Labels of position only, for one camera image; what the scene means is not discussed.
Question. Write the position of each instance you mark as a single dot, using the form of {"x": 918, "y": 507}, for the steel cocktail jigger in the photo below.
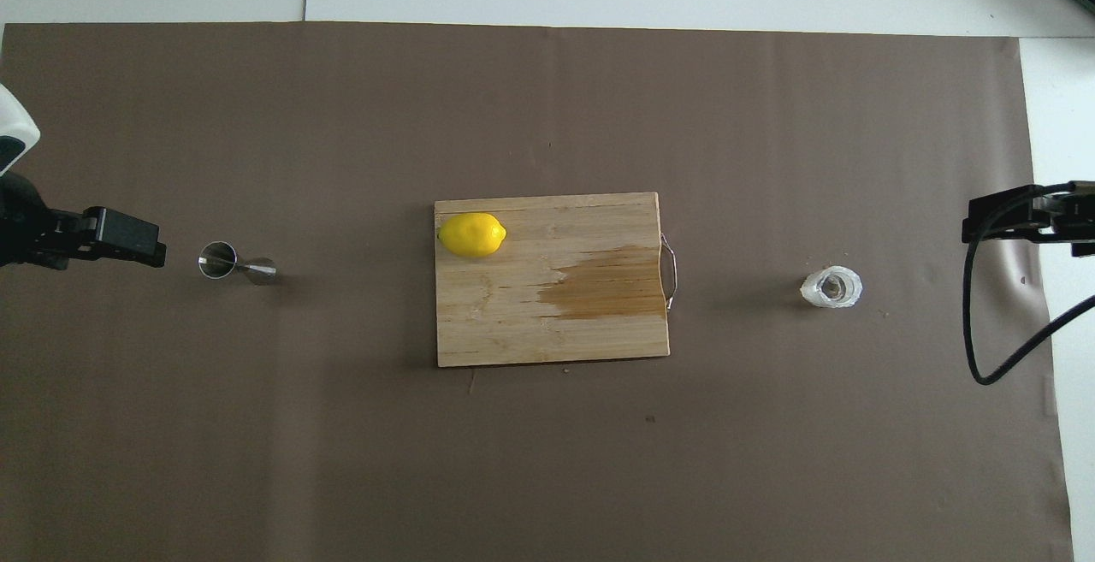
{"x": 218, "y": 259}

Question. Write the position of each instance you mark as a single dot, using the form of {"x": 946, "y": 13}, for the small clear glass cup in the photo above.
{"x": 831, "y": 288}

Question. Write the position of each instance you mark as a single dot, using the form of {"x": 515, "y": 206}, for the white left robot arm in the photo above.
{"x": 13, "y": 126}

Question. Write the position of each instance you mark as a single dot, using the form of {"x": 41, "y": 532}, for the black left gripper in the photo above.
{"x": 30, "y": 228}

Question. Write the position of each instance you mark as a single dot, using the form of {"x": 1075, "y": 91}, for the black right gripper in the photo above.
{"x": 1076, "y": 220}

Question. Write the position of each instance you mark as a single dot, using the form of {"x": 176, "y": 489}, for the wooden cutting board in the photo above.
{"x": 513, "y": 322}

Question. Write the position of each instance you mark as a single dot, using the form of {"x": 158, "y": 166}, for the yellow lemon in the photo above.
{"x": 470, "y": 235}

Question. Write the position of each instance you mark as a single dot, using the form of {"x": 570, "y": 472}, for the brown paper table mat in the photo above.
{"x": 342, "y": 459}

